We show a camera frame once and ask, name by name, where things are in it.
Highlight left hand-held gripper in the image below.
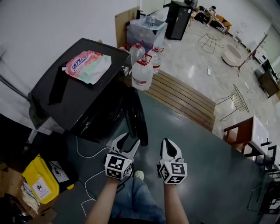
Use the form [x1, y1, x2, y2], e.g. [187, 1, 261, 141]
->
[103, 132, 141, 182]

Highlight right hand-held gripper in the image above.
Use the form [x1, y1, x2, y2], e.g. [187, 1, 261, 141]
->
[156, 138, 188, 186]

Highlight person's right forearm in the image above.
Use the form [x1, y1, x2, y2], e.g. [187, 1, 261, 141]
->
[163, 182, 190, 224]

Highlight person's left forearm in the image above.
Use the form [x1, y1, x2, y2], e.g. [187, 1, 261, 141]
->
[85, 178, 120, 224]

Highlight black washing machine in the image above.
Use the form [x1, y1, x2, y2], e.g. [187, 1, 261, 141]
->
[28, 37, 134, 143]

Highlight person's white shoe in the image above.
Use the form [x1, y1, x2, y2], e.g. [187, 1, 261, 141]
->
[133, 170, 145, 181]

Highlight wooden slatted platform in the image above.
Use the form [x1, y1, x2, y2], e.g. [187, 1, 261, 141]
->
[143, 69, 216, 133]

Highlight person's blue jeans legs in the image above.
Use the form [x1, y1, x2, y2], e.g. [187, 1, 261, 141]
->
[109, 175, 167, 224]

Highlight pink detergent refill pouch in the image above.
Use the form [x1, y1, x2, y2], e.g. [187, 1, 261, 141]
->
[62, 50, 112, 85]

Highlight black bin with yellow lid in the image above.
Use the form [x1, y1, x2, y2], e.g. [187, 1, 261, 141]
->
[21, 153, 79, 205]

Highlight black cloth pouch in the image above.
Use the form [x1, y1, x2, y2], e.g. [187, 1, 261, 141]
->
[48, 64, 69, 105]

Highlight wooden table with white top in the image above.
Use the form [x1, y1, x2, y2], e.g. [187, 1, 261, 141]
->
[223, 115, 270, 156]

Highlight grey utility box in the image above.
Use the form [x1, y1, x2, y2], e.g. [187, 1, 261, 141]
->
[28, 91, 53, 130]

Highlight blue checked cloth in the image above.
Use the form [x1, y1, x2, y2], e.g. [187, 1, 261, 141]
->
[23, 180, 33, 197]

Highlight beige crumpled cloth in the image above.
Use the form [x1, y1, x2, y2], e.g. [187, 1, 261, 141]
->
[21, 185, 42, 210]

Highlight black tripod stand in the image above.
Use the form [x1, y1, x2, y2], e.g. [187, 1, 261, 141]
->
[235, 58, 252, 77]

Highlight black rectangular case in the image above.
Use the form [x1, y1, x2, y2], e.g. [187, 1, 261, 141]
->
[0, 113, 33, 169]

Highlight brown cardboard box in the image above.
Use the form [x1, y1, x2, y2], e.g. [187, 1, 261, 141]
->
[0, 167, 57, 224]

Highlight brown wooden board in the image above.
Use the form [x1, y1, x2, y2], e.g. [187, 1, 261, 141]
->
[115, 6, 140, 49]

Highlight dark brown desk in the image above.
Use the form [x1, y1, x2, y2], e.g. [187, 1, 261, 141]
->
[259, 69, 280, 98]

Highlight tall black cabinet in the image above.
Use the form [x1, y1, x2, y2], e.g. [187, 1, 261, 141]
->
[165, 0, 194, 41]

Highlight white low cabinet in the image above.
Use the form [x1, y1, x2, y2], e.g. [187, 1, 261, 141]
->
[253, 47, 269, 64]

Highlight light wooden stool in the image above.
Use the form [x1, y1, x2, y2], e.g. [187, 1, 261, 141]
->
[188, 10, 197, 27]

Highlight wooden coat rack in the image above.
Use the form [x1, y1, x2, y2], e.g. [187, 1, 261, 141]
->
[249, 32, 269, 60]

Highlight orange sofa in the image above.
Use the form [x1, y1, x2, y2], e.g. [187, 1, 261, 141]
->
[194, 5, 232, 33]

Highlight white power cable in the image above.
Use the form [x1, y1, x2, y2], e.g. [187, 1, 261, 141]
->
[75, 135, 111, 217]

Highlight clear water jug red handle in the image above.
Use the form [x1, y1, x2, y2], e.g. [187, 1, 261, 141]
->
[131, 53, 154, 91]
[147, 44, 165, 75]
[129, 40, 146, 64]

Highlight gold wire chair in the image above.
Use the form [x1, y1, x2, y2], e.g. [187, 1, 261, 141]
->
[215, 84, 249, 122]

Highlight thin white floor cable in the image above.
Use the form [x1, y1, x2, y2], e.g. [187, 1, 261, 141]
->
[207, 63, 232, 92]

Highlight black frame table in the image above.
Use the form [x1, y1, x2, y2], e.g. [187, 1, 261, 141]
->
[266, 144, 280, 175]

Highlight metal frame chair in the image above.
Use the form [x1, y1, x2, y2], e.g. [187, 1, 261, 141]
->
[247, 180, 280, 216]

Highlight gold wire stool frame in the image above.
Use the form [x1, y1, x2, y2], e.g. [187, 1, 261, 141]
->
[197, 32, 225, 54]

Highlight grey wall pipe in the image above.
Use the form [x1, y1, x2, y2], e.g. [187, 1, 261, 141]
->
[0, 74, 31, 101]

